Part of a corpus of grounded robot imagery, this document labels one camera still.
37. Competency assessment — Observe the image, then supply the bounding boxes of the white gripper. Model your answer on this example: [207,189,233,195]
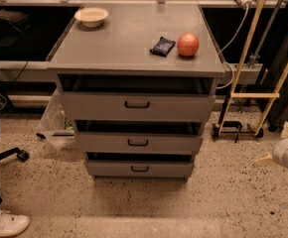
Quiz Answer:
[253,122,288,169]

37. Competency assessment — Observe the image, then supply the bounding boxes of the grey bottom drawer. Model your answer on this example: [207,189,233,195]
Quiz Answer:
[85,153,194,179]

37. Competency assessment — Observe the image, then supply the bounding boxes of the grey drawer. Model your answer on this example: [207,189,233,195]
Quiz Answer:
[59,74,215,122]
[75,120,203,154]
[85,153,194,179]

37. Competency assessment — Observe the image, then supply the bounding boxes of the grey drawer cabinet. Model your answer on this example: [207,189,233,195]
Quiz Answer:
[46,2,226,180]

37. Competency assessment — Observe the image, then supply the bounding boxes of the grey middle drawer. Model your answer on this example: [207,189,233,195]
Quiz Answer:
[75,120,203,154]

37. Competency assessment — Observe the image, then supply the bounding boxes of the grey top drawer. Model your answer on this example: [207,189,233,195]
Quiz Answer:
[59,74,215,122]

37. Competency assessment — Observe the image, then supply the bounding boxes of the red apple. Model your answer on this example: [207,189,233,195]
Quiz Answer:
[177,33,200,57]

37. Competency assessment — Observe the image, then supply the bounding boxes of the dark blue snack packet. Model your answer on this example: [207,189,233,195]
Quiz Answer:
[150,37,176,58]

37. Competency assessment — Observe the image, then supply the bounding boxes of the clear plastic bag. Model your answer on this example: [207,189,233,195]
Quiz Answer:
[38,89,75,151]

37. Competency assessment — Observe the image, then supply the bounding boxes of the white bowl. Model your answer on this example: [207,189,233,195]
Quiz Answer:
[74,7,108,28]

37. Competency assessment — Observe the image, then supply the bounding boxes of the black office chair base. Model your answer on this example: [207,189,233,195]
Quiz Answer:
[0,148,30,162]

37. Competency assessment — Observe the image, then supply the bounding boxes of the white sneaker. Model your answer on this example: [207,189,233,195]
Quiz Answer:
[0,210,30,237]

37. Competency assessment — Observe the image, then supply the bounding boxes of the yellow wooden ladder frame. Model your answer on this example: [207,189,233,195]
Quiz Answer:
[213,0,288,139]

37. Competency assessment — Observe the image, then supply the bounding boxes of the white power cable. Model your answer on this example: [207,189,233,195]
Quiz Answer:
[216,2,251,90]

